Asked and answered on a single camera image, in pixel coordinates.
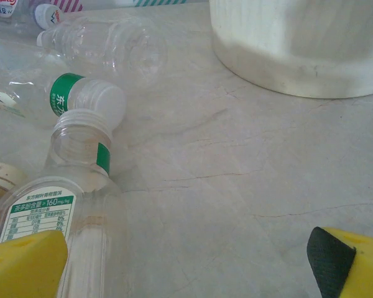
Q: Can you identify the clear bottle green label capped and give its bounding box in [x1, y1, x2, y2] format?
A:
[0, 37, 127, 131]

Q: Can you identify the orange label bottle beige cap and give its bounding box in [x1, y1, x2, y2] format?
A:
[0, 161, 29, 230]

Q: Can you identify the clear unlabelled bottle white cap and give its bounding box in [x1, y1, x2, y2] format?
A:
[36, 15, 168, 78]

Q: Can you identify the clear bottle pink label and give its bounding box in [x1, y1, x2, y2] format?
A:
[0, 0, 65, 32]

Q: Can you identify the white ribbed plastic bin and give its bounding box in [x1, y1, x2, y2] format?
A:
[208, 0, 373, 99]

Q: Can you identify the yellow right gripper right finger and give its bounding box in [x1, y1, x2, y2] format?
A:
[306, 226, 373, 298]

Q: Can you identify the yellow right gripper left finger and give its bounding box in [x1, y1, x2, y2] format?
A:
[0, 229, 69, 298]

